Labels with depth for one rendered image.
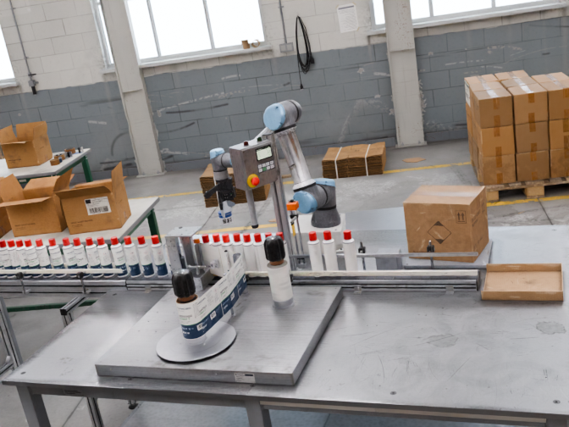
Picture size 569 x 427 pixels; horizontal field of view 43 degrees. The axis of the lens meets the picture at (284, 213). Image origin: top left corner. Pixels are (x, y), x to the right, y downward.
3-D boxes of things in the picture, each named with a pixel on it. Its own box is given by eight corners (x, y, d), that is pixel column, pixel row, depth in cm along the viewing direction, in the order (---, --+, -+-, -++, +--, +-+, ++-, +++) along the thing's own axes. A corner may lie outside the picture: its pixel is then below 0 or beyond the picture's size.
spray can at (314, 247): (311, 278, 318) (304, 235, 312) (314, 273, 323) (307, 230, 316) (323, 278, 317) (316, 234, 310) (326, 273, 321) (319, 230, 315)
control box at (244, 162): (235, 188, 323) (228, 146, 317) (267, 177, 332) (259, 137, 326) (248, 191, 315) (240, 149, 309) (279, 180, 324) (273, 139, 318)
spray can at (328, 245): (326, 277, 317) (319, 233, 310) (328, 272, 321) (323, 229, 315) (337, 277, 315) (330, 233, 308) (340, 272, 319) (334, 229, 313)
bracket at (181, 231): (164, 237, 321) (163, 235, 321) (175, 228, 331) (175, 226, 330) (191, 236, 316) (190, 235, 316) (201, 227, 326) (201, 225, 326)
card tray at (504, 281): (482, 300, 285) (481, 291, 284) (486, 272, 308) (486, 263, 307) (563, 301, 275) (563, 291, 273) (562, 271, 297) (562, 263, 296)
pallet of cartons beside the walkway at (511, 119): (588, 192, 610) (585, 86, 582) (485, 203, 624) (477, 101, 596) (555, 154, 723) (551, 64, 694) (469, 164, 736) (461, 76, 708)
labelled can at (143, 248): (142, 278, 349) (133, 238, 343) (147, 274, 354) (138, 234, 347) (151, 278, 347) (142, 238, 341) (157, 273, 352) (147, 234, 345)
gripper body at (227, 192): (234, 201, 376) (229, 179, 372) (218, 202, 378) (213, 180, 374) (236, 196, 383) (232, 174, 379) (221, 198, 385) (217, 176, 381)
